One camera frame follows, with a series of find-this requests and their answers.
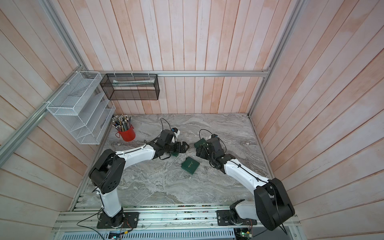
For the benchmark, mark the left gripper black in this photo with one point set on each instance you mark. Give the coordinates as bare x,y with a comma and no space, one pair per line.
183,150

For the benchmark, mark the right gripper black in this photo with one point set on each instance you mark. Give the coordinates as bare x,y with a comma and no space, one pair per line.
202,150

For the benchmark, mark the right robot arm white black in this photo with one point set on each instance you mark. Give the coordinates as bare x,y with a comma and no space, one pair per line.
271,205

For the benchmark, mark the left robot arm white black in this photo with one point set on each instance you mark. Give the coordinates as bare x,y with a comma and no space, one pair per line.
107,172

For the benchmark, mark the right green jewelry box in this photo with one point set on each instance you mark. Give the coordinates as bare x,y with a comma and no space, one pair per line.
199,143

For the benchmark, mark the red pencil cup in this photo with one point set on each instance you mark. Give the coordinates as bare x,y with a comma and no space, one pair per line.
128,135

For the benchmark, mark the pencils bundle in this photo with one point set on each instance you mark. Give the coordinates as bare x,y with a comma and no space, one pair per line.
122,122

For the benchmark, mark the black mesh basket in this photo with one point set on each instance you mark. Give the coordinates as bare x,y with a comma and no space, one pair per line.
131,87

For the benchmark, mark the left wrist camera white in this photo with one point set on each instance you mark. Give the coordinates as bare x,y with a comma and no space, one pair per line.
176,133

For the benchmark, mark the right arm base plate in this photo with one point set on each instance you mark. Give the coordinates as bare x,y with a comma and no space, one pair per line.
230,218

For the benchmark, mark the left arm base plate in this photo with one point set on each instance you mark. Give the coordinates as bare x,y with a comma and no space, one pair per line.
121,220

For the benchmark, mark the aluminium frame rail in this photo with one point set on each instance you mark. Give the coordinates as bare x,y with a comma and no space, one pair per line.
221,73

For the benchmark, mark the white wire mesh shelf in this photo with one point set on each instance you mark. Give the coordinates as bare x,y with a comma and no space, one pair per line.
84,113

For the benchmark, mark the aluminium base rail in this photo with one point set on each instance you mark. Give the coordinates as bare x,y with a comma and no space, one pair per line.
161,217

